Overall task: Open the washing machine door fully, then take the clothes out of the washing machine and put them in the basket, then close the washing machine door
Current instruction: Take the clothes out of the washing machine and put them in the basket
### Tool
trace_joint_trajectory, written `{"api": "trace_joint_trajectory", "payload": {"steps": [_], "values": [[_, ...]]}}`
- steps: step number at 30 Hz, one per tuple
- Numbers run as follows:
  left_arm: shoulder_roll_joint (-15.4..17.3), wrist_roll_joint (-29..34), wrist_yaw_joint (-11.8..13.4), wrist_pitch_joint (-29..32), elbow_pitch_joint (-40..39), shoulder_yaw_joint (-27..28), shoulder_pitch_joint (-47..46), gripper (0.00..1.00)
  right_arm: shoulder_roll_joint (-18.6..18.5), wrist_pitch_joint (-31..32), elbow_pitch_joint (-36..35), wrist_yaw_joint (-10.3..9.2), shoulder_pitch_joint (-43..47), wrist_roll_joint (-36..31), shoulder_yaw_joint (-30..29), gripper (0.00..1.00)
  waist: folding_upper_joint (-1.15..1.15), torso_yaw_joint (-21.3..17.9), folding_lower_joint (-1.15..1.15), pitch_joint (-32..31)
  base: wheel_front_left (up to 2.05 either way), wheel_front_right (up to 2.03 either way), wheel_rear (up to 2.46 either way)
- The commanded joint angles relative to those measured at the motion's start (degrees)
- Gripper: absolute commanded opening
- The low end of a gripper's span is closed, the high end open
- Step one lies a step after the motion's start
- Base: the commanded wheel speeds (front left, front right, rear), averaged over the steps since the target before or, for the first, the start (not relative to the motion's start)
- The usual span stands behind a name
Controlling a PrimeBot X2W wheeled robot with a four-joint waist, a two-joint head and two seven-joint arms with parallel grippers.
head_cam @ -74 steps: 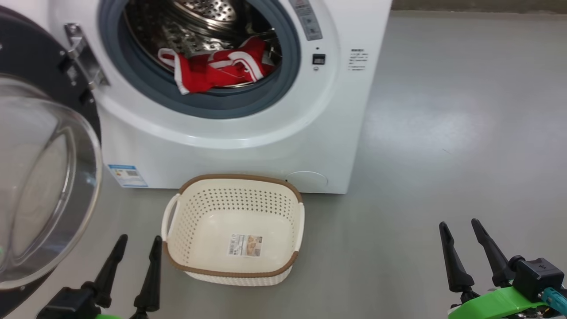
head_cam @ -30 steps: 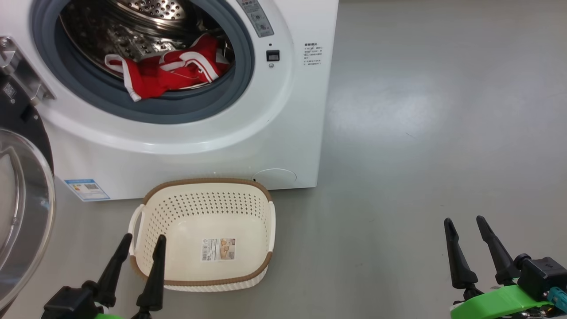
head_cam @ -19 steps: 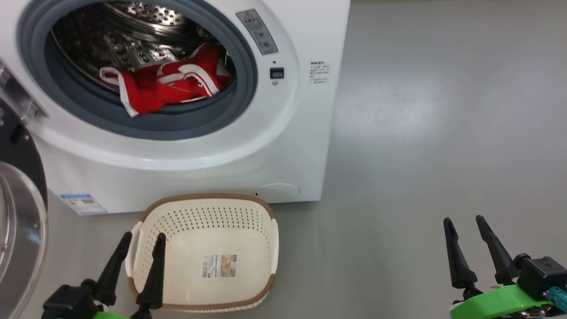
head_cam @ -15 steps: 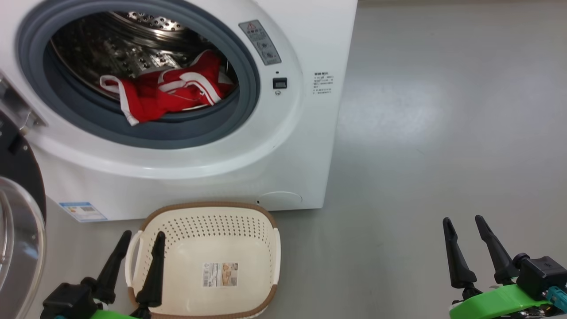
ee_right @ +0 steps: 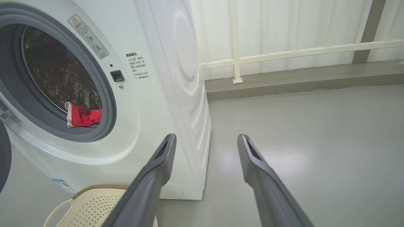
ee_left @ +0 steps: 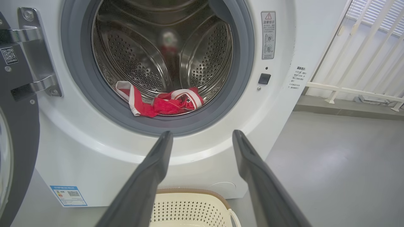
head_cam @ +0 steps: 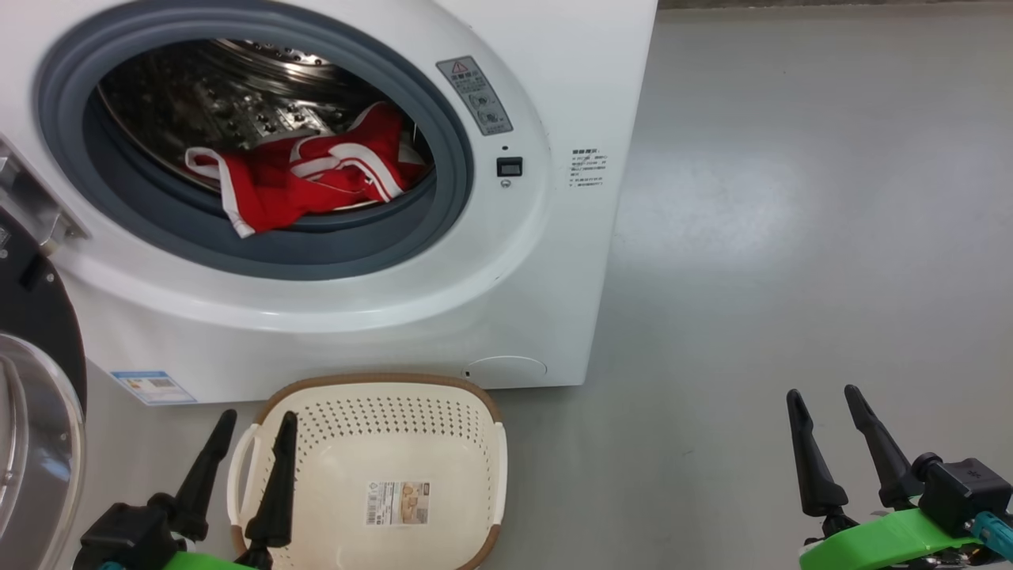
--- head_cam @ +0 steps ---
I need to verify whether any product label sticker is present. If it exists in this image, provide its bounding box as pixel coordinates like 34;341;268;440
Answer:
365;481;431;527

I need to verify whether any red and white garment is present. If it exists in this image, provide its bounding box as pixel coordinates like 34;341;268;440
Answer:
184;101;432;238

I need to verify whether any grey warning sticker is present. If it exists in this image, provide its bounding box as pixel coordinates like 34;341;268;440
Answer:
437;55;514;136

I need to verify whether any white front-load washing machine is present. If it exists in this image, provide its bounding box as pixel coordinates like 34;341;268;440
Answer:
0;0;658;405

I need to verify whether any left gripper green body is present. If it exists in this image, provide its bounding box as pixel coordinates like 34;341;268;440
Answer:
162;552;254;570

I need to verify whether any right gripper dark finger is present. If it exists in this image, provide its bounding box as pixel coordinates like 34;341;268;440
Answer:
787;389;849;518
844;385;923;509

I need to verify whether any cream basket with brown rim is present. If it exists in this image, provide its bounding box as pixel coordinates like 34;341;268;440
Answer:
227;374;508;570

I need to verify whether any round white filter cover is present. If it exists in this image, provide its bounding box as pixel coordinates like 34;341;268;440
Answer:
467;355;548;389

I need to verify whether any black round glass washer door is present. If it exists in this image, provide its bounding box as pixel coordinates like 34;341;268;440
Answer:
0;135;88;570

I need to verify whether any perforated steel washer drum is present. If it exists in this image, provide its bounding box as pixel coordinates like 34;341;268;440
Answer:
97;38;420;211

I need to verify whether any blue energy label sticker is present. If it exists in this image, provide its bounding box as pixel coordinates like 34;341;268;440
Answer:
111;370;198;405

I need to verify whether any silver metal door hinge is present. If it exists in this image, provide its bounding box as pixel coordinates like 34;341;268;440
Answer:
0;139;88;254

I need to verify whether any small black text label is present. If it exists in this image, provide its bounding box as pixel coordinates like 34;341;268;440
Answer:
570;147;609;191

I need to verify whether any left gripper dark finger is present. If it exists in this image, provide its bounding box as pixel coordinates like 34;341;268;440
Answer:
245;412;298;567
170;409;237;543

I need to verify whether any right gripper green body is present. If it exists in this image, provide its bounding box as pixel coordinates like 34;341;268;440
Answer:
799;508;982;570

